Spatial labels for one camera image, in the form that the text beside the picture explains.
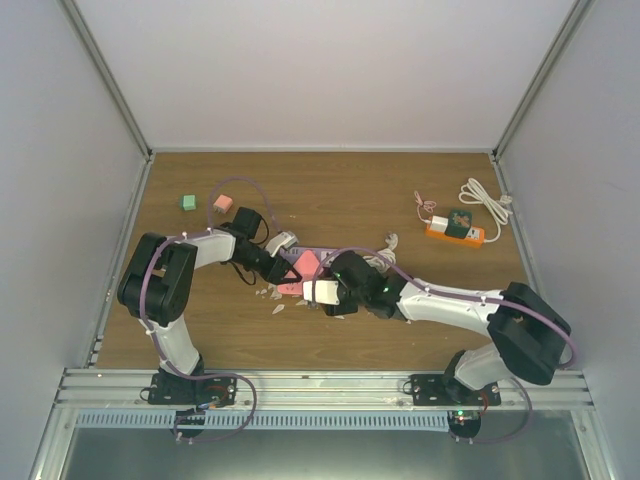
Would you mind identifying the purple power strip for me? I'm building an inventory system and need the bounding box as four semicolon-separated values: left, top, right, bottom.
280;245;334;263

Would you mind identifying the pink triangular socket adapter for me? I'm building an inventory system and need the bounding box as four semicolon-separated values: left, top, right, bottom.
277;252;320;296

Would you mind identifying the pink cylindrical plug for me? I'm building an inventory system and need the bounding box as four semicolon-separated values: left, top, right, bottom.
212;194;234;215

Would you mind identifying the green plug adapter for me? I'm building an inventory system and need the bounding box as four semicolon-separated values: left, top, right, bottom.
179;194;197;211

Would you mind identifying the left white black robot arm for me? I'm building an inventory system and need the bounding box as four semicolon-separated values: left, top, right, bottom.
117;207;302;404

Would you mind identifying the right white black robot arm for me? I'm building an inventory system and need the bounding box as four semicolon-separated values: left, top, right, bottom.
303;249;575;405

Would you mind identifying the white charger plug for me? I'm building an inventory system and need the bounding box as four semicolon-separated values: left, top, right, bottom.
430;215;449;233

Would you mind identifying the dark green cube adapter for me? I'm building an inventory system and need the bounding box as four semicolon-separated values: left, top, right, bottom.
445;209;473;239

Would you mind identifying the orange power strip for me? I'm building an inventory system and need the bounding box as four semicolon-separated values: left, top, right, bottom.
424;223;487;250

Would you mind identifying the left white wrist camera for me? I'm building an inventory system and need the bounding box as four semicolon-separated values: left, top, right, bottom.
264;231;298;257

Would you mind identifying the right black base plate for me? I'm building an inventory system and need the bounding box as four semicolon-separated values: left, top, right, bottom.
402;373;502;408

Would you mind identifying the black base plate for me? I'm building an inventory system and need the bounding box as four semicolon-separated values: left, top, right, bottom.
402;373;502;408
140;370;237;408

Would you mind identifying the pink thin cable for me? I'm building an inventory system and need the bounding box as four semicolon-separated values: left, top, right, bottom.
413;189;439;224

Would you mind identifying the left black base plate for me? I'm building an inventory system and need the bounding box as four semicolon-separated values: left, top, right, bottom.
140;370;237;408

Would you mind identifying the white coiled cable at back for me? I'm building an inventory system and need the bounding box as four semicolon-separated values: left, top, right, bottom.
459;178;516;241

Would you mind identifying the aluminium front rail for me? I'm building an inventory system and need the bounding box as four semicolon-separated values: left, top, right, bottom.
54;369;594;411

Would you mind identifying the grey slotted cable duct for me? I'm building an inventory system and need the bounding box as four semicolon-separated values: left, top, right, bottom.
76;409;449;433

